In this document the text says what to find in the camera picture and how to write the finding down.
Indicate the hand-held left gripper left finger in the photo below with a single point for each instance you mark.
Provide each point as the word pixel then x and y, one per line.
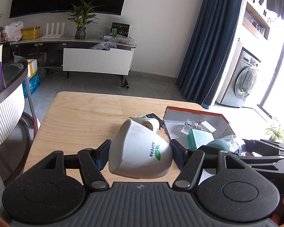
pixel 103 156

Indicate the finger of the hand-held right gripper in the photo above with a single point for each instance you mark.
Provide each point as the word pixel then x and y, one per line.
pixel 274 167
pixel 262 147

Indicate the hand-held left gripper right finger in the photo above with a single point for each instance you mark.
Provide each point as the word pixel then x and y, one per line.
pixel 178 155

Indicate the white tray box orange rim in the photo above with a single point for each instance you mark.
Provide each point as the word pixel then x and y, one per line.
pixel 177 127

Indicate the white plug-in mosquito repeller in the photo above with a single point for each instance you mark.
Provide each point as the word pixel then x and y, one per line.
pixel 149 124
pixel 137 151

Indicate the light blue plastic-wrapped repeller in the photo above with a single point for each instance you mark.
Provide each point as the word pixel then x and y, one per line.
pixel 217 144

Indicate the small spindly potted plant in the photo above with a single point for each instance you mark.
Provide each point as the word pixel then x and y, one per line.
pixel 277 130

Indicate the teal cardboard box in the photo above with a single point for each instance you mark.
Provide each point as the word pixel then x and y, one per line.
pixel 201 138

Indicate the clear glass bottle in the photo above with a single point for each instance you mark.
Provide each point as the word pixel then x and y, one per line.
pixel 189 126

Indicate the small black packet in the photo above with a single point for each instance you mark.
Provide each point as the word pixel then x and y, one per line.
pixel 153 115

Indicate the silver washing machine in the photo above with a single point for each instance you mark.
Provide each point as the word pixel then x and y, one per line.
pixel 246 82

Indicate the black rolled mat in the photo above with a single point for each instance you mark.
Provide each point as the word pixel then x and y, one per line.
pixel 126 85

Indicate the white and dark TV cabinet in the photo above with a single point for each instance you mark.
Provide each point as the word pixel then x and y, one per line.
pixel 97 61

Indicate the blue plastic bag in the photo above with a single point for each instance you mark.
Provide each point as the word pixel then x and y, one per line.
pixel 34 85

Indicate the ribbed white glass-top side table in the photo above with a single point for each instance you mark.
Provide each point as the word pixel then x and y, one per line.
pixel 4 113

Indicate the dark blue curtain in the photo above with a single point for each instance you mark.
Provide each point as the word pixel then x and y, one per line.
pixel 208 52

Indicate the grey plastic bag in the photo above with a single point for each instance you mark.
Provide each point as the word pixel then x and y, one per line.
pixel 104 46

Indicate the yellow and white cardboard box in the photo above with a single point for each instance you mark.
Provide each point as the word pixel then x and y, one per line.
pixel 32 68

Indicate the clear plastic organizer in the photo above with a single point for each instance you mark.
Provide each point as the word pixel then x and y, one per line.
pixel 123 40

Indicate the green plant in dark vase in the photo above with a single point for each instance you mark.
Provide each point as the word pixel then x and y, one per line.
pixel 81 33

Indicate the black and green box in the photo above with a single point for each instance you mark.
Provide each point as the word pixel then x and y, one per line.
pixel 119 29

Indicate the white router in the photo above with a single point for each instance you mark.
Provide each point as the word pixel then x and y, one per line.
pixel 52 37

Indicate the black stand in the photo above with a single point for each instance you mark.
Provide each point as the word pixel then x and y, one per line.
pixel 6 52

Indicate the yellow tin box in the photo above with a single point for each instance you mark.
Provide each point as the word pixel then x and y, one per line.
pixel 30 33

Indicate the white plastic bag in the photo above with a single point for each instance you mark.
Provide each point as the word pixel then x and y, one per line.
pixel 13 32

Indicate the wooden wall shelf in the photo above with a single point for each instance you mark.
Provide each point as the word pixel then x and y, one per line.
pixel 250 27

